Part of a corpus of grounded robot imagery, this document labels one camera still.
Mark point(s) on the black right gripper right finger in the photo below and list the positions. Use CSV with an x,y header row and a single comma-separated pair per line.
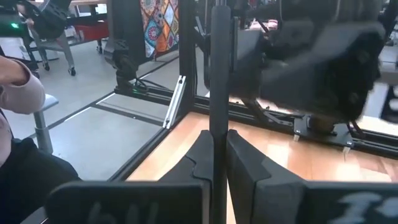
x,y
245,186

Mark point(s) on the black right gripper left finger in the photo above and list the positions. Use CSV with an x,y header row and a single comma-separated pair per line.
x,y
199,161

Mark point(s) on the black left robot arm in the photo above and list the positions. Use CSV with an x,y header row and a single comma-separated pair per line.
x,y
326,68

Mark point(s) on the black neighbouring robot arm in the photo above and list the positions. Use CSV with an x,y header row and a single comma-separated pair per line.
x,y
124,65

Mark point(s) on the grey office chair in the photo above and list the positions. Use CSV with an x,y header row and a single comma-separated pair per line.
x,y
63,46

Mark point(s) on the colourful patterned tapestry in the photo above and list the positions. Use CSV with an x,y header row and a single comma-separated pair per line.
x,y
160,28

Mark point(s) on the grey stool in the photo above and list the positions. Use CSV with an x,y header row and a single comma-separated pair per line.
x,y
42,130

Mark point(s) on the red cabinet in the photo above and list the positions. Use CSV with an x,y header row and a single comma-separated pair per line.
x,y
93,31

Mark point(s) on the person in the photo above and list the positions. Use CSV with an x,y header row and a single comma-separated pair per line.
x,y
25,186

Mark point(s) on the black bag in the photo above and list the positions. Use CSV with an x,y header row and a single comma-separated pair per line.
x,y
49,18

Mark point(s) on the silver corner bracket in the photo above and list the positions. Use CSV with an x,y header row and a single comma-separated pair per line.
x,y
175,99

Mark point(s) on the black aluminium table frame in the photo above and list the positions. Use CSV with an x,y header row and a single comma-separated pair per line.
x,y
187,62

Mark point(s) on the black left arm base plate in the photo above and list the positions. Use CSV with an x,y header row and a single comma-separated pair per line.
x,y
339,137

